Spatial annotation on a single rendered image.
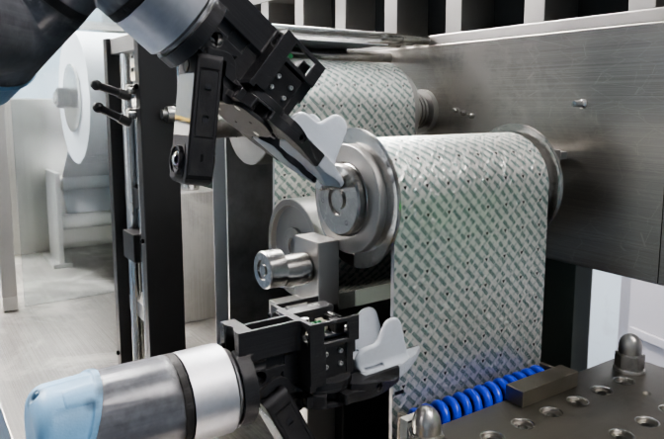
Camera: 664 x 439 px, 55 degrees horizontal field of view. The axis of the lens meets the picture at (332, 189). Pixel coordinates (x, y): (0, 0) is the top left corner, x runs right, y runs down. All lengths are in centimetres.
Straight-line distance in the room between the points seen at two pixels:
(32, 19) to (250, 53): 18
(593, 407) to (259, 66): 49
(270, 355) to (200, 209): 79
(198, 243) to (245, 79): 81
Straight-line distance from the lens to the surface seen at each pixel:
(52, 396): 51
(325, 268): 68
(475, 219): 71
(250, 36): 58
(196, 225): 133
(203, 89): 56
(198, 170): 56
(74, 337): 136
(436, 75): 105
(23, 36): 53
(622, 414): 76
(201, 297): 137
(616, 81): 85
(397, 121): 93
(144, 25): 54
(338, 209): 66
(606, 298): 297
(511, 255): 76
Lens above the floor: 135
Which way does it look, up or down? 8 degrees down
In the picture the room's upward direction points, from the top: straight up
